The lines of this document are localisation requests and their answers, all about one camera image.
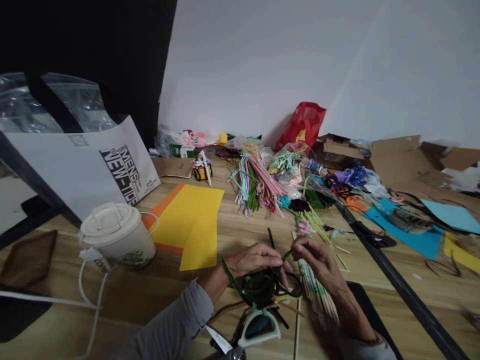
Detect person's left hand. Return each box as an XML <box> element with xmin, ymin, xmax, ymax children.
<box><xmin>226</xmin><ymin>241</ymin><xmax>294</xmax><ymax>290</ymax></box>

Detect person's right hand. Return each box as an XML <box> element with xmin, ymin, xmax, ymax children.
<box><xmin>290</xmin><ymin>235</ymin><xmax>350</xmax><ymax>302</ymax></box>

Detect person's right thumb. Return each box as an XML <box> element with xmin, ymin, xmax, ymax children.
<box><xmin>293</xmin><ymin>251</ymin><xmax>318</xmax><ymax>266</ymax></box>

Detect person's right index finger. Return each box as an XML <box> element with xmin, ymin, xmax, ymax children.
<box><xmin>290</xmin><ymin>235</ymin><xmax>323</xmax><ymax>253</ymax></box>

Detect person's left thumb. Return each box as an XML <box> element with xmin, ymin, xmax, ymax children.
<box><xmin>251</xmin><ymin>243</ymin><xmax>283</xmax><ymax>262</ymax></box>

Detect person's left fingers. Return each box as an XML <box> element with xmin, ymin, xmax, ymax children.
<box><xmin>270</xmin><ymin>260</ymin><xmax>294</xmax><ymax>290</ymax></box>

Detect dark green pipe cleaner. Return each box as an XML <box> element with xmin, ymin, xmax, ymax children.
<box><xmin>219</xmin><ymin>227</ymin><xmax>304</xmax><ymax>302</ymax></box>

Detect pink pipe cleaner flower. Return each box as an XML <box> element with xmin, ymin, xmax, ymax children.
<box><xmin>295</xmin><ymin>218</ymin><xmax>317</xmax><ymax>238</ymax></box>

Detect light green pipe cleaners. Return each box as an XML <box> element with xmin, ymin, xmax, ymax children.
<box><xmin>299</xmin><ymin>209</ymin><xmax>338</xmax><ymax>247</ymax></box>

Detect bundle of bamboo skewers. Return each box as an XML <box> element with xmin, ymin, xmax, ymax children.
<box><xmin>297</xmin><ymin>257</ymin><xmax>341</xmax><ymax>328</ymax></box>

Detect pile of green pipe cleaners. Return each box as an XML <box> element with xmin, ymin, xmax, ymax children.
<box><xmin>302</xmin><ymin>175</ymin><xmax>339</xmax><ymax>212</ymax></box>

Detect loose wooden skewer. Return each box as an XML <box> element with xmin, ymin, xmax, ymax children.
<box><xmin>294</xmin><ymin>299</ymin><xmax>302</xmax><ymax>360</ymax></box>

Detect pile of pastel pipe cleaners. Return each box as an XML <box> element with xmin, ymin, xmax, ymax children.
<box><xmin>227</xmin><ymin>148</ymin><xmax>302</xmax><ymax>219</ymax></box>

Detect yellow paper sheet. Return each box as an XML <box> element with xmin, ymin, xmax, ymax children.
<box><xmin>149</xmin><ymin>184</ymin><xmax>226</xmax><ymax>272</ymax></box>

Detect purple and blue pipe cleaners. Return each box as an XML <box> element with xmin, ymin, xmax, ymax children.
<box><xmin>325</xmin><ymin>164</ymin><xmax>380</xmax><ymax>196</ymax></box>

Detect black metal bar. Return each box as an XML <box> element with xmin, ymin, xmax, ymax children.
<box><xmin>334</xmin><ymin>201</ymin><xmax>472</xmax><ymax>360</ymax></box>

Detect small yellow flowered toy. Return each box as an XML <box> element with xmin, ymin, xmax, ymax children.
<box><xmin>191</xmin><ymin>155</ymin><xmax>215</xmax><ymax>184</ymax></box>

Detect white pen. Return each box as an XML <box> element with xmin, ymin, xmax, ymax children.
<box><xmin>199</xmin><ymin>149</ymin><xmax>214</xmax><ymax>188</ymax></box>

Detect woven brown basket piece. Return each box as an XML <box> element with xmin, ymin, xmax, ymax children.
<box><xmin>387</xmin><ymin>208</ymin><xmax>435</xmax><ymax>236</ymax></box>

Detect red gift bag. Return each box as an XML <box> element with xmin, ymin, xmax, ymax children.
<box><xmin>274</xmin><ymin>101</ymin><xmax>328</xmax><ymax>154</ymax></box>

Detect orange paper sheet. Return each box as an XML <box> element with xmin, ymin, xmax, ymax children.
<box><xmin>140</xmin><ymin>182</ymin><xmax>187</xmax><ymax>255</ymax></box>

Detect pile of flattened cardboard boxes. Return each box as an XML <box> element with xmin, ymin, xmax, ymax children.
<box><xmin>314</xmin><ymin>132</ymin><xmax>480</xmax><ymax>198</ymax></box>

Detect brown cardboard piece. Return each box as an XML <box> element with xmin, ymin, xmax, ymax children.
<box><xmin>152</xmin><ymin>157</ymin><xmax>197</xmax><ymax>179</ymax></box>

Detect green and white box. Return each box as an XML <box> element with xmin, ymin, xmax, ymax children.
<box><xmin>169</xmin><ymin>143</ymin><xmax>196</xmax><ymax>160</ymax></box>

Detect pile of pink craft flowers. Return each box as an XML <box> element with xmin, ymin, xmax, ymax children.
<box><xmin>156</xmin><ymin>125</ymin><xmax>219</xmax><ymax>149</ymax></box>

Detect cream lidded drink cup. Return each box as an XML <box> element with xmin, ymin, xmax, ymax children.
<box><xmin>78</xmin><ymin>201</ymin><xmax>158</xmax><ymax>270</ymax></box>

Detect light blue paper sheet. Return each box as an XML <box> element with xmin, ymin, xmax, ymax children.
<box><xmin>419</xmin><ymin>198</ymin><xmax>480</xmax><ymax>236</ymax></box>

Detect yellow card sheet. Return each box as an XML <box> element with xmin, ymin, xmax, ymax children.
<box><xmin>441</xmin><ymin>231</ymin><xmax>480</xmax><ymax>266</ymax></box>

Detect white printed tote bag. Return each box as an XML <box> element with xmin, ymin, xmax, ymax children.
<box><xmin>0</xmin><ymin>70</ymin><xmax>163</xmax><ymax>243</ymax></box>

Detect brown rectangular tray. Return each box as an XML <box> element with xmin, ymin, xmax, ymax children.
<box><xmin>0</xmin><ymin>229</ymin><xmax>59</xmax><ymax>290</ymax></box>

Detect black pouch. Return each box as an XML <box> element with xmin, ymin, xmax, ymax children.
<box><xmin>0</xmin><ymin>284</ymin><xmax>54</xmax><ymax>344</ymax></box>

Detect clear plastic bag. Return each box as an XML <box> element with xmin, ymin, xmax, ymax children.
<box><xmin>0</xmin><ymin>71</ymin><xmax>118</xmax><ymax>134</ymax></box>

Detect mint handled scissors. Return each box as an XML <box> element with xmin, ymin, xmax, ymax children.
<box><xmin>204</xmin><ymin>308</ymin><xmax>283</xmax><ymax>360</ymax></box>

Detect black handled tool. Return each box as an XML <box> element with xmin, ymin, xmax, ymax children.
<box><xmin>358</xmin><ymin>220</ymin><xmax>398</xmax><ymax>249</ymax></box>

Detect white cable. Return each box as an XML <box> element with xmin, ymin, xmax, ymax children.
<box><xmin>0</xmin><ymin>251</ymin><xmax>110</xmax><ymax>360</ymax></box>

